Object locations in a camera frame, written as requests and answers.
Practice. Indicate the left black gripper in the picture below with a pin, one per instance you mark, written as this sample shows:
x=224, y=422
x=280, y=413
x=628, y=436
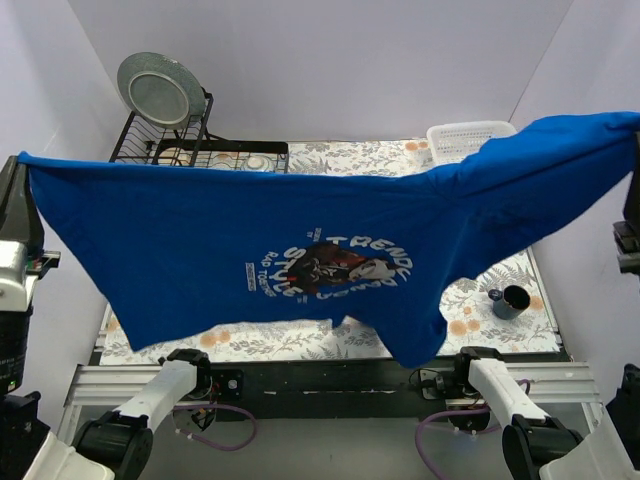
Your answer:
x=18, y=215

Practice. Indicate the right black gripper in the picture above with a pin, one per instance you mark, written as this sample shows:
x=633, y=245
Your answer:
x=632, y=200

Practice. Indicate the blue printed t shirt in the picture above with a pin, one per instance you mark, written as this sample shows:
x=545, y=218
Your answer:
x=177, y=251

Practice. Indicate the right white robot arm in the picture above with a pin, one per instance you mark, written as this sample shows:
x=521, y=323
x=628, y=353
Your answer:
x=538, y=446

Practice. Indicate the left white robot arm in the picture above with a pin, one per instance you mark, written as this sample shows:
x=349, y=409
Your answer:
x=119, y=443

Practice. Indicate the dark blue mug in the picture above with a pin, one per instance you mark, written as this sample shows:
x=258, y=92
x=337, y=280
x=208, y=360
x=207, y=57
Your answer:
x=509, y=303

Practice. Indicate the floral table mat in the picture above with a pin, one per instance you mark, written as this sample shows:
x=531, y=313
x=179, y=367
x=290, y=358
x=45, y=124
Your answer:
x=465, y=305

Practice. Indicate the cream mug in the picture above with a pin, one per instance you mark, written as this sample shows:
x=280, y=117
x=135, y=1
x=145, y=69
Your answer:
x=174, y=157

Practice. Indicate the grey green plate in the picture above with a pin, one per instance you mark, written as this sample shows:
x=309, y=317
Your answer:
x=161, y=90

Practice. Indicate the white plastic basket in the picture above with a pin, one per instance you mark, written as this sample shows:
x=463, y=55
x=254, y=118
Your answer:
x=452, y=143

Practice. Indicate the white blue patterned bowl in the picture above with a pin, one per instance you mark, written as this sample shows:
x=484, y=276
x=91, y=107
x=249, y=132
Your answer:
x=258, y=163

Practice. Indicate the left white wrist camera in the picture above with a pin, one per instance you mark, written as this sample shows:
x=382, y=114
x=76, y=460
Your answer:
x=20, y=274

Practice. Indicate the black wire dish rack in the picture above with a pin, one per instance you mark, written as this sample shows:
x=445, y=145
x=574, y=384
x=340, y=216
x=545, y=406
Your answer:
x=141, y=142

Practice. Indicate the aluminium frame rail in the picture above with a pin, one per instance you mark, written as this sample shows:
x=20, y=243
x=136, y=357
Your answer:
x=545, y=383

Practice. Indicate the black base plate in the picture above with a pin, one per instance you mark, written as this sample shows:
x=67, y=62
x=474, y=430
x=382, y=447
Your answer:
x=337, y=389

